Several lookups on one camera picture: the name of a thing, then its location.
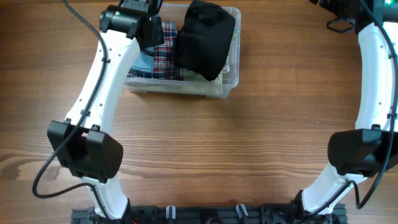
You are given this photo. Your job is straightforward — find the white printed t-shirt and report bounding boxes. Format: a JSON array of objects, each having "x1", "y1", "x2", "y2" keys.
[{"x1": 222, "y1": 28, "x2": 238, "y2": 73}]

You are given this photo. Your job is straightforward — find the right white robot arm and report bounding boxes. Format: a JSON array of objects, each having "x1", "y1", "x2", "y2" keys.
[{"x1": 292, "y1": 0, "x2": 397, "y2": 222}]

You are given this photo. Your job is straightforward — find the cream cloth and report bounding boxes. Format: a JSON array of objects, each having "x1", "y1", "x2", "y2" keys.
[{"x1": 124, "y1": 66, "x2": 230, "y2": 98}]

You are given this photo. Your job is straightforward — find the clear plastic storage container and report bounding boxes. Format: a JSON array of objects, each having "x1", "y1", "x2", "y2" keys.
[{"x1": 124, "y1": 6, "x2": 241, "y2": 98}]

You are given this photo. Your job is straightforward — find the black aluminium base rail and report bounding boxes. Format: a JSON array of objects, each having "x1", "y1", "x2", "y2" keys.
[{"x1": 70, "y1": 204, "x2": 348, "y2": 224}]

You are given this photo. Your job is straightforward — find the blue denim cloth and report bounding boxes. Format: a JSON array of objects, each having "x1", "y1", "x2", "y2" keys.
[{"x1": 130, "y1": 47, "x2": 155, "y2": 72}]

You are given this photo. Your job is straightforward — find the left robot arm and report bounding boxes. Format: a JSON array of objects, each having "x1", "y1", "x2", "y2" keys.
[{"x1": 47, "y1": 1, "x2": 164, "y2": 223}]

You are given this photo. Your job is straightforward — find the black garment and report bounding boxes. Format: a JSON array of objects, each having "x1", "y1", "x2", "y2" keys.
[{"x1": 175, "y1": 1, "x2": 236, "y2": 81}]

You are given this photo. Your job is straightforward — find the red plaid cloth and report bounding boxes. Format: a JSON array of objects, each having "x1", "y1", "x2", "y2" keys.
[{"x1": 127, "y1": 21, "x2": 183, "y2": 81}]

